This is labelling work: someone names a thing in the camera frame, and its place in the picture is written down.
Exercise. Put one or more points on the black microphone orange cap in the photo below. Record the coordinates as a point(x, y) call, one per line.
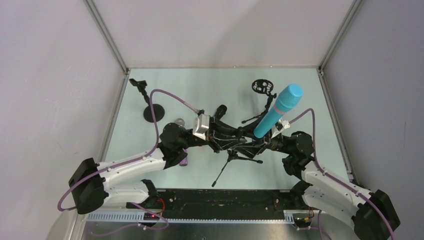
point(220, 112)

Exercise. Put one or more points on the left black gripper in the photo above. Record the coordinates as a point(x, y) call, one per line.
point(214, 134)

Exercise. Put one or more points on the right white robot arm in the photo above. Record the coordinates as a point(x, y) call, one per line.
point(371, 215)

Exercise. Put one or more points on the purple glitter microphone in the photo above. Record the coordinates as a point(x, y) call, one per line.
point(181, 123)

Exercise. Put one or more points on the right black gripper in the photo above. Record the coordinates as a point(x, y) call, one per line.
point(267, 141)

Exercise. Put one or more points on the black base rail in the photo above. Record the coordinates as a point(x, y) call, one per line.
point(209, 204)

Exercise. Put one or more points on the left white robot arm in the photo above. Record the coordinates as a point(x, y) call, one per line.
point(96, 184)

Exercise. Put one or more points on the teal blue microphone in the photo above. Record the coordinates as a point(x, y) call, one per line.
point(287, 99)

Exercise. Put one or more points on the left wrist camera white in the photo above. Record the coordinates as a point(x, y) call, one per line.
point(201, 126)

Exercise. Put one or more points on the black small tripod stand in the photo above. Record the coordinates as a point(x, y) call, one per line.
point(233, 155)

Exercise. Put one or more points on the black round-base mic stand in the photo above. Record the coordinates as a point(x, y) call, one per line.
point(152, 110)

